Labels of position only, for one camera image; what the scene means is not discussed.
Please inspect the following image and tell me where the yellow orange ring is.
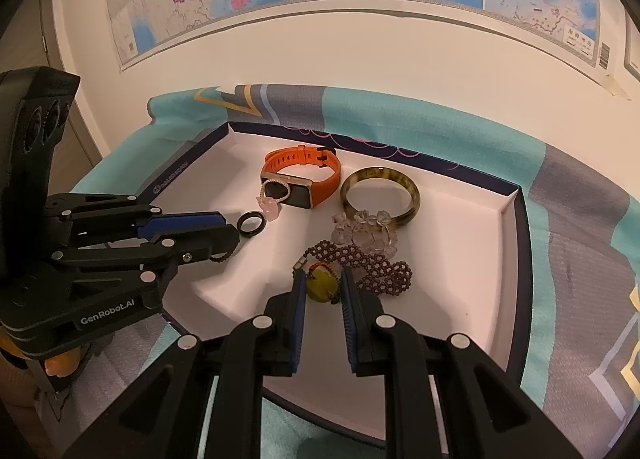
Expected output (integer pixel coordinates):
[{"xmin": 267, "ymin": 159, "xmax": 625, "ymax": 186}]
[{"xmin": 306, "ymin": 263, "xmax": 343, "ymax": 304}]

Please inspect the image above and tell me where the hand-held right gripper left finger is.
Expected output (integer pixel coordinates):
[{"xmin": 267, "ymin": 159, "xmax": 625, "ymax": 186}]
[{"xmin": 62, "ymin": 269, "xmax": 308, "ymax": 459}]

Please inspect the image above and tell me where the clear crystal bracelet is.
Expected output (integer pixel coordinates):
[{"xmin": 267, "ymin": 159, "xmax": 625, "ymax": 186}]
[{"xmin": 330, "ymin": 209, "xmax": 399, "ymax": 257}]

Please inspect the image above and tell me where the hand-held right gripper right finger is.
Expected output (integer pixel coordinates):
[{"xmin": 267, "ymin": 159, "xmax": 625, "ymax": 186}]
[{"xmin": 339, "ymin": 269, "xmax": 583, "ymax": 459}]

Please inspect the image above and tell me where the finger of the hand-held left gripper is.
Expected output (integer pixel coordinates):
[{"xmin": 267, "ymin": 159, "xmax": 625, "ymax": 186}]
[
  {"xmin": 45, "ymin": 192, "xmax": 227, "ymax": 242},
  {"xmin": 52, "ymin": 224, "xmax": 242, "ymax": 290}
]

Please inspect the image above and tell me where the dark blue shallow box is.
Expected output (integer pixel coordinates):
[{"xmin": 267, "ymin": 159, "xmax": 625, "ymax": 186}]
[{"xmin": 135, "ymin": 122, "xmax": 533, "ymax": 445}]

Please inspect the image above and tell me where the beige door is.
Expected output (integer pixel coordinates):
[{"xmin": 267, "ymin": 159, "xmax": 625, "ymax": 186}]
[{"xmin": 37, "ymin": 0, "xmax": 113, "ymax": 175}]

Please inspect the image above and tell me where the pink butterfly ring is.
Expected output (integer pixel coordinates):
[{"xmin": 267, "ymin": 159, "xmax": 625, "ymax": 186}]
[{"xmin": 256, "ymin": 178, "xmax": 296, "ymax": 222}]

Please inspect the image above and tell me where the person's left hand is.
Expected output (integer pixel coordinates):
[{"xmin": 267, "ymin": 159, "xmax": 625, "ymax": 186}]
[{"xmin": 42, "ymin": 346, "xmax": 86, "ymax": 377}]

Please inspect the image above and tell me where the white wall socket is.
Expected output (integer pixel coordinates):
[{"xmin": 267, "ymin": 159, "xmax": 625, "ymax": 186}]
[{"xmin": 623, "ymin": 12, "xmax": 640, "ymax": 82}]

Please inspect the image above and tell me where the dark red beaded bracelet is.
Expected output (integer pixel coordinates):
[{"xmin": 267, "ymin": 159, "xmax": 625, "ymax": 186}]
[{"xmin": 292, "ymin": 239, "xmax": 413, "ymax": 297}]

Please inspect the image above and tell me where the orange smartwatch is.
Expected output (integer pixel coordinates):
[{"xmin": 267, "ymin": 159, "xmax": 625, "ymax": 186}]
[{"xmin": 260, "ymin": 144, "xmax": 342, "ymax": 210}]

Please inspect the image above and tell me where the plain black ring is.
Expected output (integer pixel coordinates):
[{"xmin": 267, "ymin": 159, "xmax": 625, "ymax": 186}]
[{"xmin": 236, "ymin": 210, "xmax": 263, "ymax": 238}]

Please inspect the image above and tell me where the green brown bangle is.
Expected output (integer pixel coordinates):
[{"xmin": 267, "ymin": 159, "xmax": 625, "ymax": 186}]
[{"xmin": 340, "ymin": 166, "xmax": 422, "ymax": 229}]

